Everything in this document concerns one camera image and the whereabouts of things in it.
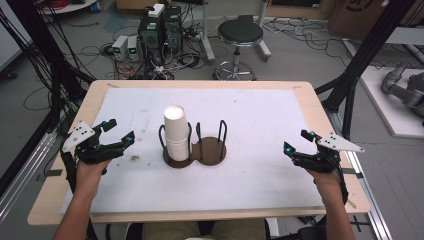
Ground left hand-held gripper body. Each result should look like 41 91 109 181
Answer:
61 120 125 166

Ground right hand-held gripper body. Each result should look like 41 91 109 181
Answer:
292 131 366 175

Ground stack of white paper cups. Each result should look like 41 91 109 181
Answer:
163 104 191 162

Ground brown cup holder rack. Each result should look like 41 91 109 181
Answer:
158 119 229 169

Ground person's left hand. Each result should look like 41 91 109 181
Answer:
74 159 113 198

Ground person's right hand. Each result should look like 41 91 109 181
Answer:
304 167 345 202

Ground white table mat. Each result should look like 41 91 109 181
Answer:
59 87 326 215

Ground grey power supply unit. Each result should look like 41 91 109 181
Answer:
127 35 141 62
111 35 130 62

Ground white platform board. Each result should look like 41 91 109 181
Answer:
359 65 424 139

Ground black computer tower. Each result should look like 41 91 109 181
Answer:
163 5 184 55
137 13 166 65

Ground person's khaki pants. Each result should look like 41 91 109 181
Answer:
141 218 268 240

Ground white desk leg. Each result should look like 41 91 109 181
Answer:
199 0 217 64
255 0 272 62

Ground black round stool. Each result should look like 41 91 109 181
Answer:
213 14 265 82

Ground white box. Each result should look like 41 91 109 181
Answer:
147 3 166 19

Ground cardboard box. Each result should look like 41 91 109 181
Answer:
327 0 424 42

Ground aluminium rail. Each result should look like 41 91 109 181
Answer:
325 109 395 240
0 129 62 223

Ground black metal frame stand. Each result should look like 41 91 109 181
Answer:
5 0 96 134
314 0 418 141

